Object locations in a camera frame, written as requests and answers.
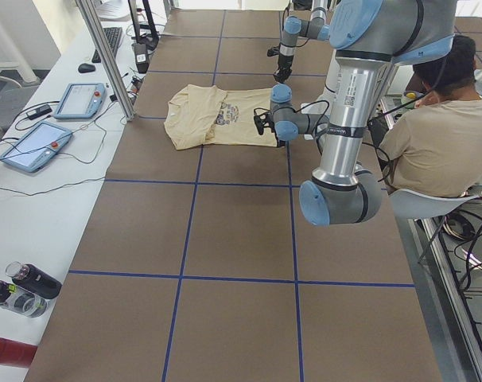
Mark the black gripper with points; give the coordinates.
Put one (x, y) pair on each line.
(283, 63)
(280, 142)

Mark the cream long-sleeve printed shirt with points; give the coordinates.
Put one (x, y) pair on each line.
(209, 115)

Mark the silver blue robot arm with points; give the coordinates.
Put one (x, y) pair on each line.
(370, 40)
(316, 28)

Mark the white plastic chair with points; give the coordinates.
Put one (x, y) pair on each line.
(410, 204)

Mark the seated person in beige shirt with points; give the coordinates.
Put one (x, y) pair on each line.
(436, 148)

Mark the black keyboard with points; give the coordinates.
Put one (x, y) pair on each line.
(114, 38)

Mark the black computer mouse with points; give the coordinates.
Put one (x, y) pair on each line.
(86, 68)

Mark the upper blue teach pendant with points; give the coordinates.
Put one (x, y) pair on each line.
(80, 101)

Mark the blue teach pendant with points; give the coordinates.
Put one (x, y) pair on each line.
(80, 101)
(36, 147)

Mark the lower blue teach pendant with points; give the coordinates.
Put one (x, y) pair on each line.
(36, 147)

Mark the black water bottle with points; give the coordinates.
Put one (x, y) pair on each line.
(33, 279)

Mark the clear bottle black lid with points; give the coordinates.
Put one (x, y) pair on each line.
(21, 301)

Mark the red bottle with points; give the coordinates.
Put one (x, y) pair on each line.
(16, 353)

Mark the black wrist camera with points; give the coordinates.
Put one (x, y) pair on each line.
(273, 51)
(262, 122)

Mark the aluminium frame post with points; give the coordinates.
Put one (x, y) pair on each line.
(99, 38)

